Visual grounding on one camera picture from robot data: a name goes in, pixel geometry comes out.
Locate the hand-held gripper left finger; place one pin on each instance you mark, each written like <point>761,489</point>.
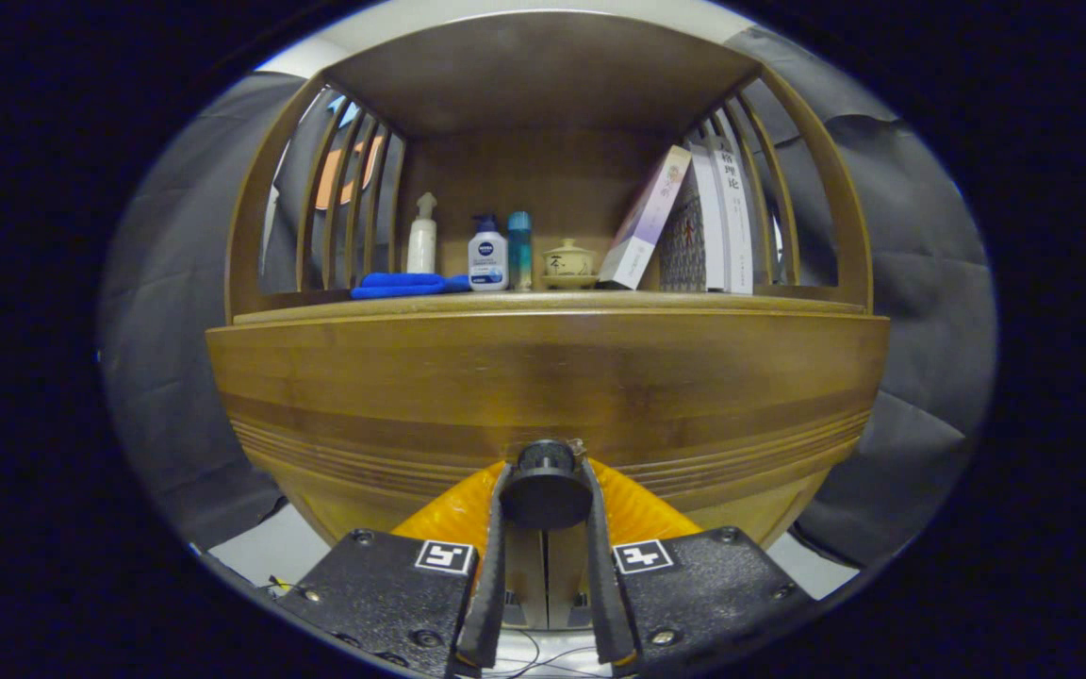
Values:
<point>491,585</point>

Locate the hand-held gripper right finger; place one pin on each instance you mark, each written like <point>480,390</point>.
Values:
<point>602,585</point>

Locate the wooden cabinet door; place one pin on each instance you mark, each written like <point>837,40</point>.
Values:
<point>526,575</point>
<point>567,575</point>

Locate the wooden countertop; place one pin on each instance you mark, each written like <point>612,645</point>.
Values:
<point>543,302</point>

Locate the wooden cabinet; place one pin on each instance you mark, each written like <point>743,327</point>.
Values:
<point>543,85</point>

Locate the blue folded cloth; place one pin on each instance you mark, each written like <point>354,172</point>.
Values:
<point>402,285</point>

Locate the white blue-capped lotion bottle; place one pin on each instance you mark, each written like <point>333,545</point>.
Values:
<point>487,264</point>

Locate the beige lidded teacup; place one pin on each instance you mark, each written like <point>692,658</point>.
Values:
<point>568,262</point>

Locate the teal bottle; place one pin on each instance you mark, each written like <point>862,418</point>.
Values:
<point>520,255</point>

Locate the white pump bottle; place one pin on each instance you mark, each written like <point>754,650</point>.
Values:
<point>421,250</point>

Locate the purple white book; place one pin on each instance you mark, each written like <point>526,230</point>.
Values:
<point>642,222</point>

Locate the white book black lettering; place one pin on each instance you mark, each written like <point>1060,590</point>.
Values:
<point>736,236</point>

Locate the plain white book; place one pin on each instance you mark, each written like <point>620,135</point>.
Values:
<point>713,226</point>

